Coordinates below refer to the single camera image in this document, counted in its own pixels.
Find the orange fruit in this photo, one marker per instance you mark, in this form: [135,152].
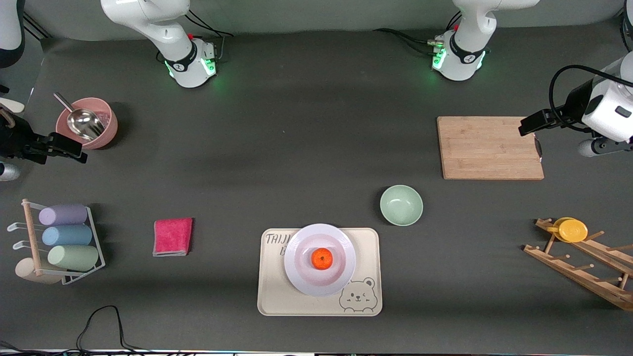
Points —
[322,259]

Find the white round plate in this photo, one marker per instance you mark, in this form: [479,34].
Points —
[301,277]

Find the pink bowl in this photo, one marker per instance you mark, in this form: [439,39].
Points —
[112,127]

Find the wooden peg drying rack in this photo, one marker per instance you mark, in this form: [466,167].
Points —
[573,274]

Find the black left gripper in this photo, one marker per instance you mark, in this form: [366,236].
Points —
[573,103]

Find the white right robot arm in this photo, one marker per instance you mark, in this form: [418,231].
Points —
[184,69]

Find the pink folded cloth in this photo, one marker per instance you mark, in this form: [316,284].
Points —
[172,237]

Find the cream tray with bear print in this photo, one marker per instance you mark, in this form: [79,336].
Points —
[269,296]

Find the metal scoop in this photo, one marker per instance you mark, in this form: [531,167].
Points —
[85,123]

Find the pale green bowl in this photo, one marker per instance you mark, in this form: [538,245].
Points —
[401,205]

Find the cream rounded object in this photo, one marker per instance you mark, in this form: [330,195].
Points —
[12,105]

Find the green cup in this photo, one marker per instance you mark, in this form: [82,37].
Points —
[73,257]

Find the blue cup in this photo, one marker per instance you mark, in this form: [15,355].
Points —
[67,235]

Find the beige cup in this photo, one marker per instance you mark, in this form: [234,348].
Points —
[24,271]

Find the wooden cutting board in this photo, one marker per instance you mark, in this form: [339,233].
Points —
[474,148]

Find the purple cup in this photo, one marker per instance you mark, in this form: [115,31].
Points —
[63,214]

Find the yellow cup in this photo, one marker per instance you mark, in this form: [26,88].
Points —
[572,231]

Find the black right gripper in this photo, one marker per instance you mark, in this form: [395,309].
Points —
[14,139]

